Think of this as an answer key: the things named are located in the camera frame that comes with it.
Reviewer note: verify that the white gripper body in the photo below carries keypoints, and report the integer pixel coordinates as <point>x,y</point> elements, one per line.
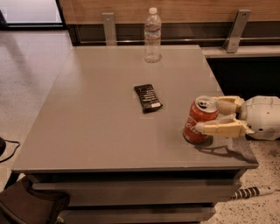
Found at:
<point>261,116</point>

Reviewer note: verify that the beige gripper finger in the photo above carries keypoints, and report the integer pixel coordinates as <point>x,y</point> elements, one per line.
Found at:
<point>227,126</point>
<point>229,104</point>

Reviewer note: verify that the red coke can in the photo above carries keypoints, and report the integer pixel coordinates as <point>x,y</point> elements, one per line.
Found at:
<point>203,108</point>

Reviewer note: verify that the clear plastic water bottle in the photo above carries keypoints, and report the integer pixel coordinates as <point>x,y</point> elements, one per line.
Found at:
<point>152,36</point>

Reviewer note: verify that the grey side counter shelf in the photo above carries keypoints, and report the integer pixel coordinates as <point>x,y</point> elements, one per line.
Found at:
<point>242,52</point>

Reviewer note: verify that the black snack bar wrapper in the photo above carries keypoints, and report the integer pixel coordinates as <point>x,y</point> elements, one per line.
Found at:
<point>148,98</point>

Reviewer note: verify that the grey cabinet with drawers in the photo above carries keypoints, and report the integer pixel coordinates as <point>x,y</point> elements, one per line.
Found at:
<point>92,140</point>

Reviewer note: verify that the dark bag on floor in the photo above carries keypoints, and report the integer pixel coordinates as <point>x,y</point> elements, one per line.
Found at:
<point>20,204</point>

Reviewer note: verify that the right metal wall bracket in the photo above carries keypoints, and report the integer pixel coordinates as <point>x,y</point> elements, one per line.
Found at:
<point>234,37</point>

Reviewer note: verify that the metal wall bracket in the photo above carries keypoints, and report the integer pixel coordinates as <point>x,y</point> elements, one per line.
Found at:
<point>234,37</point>
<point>109,27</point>

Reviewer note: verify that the left metal wall bracket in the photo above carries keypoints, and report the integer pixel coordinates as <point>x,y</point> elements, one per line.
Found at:
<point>109,27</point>

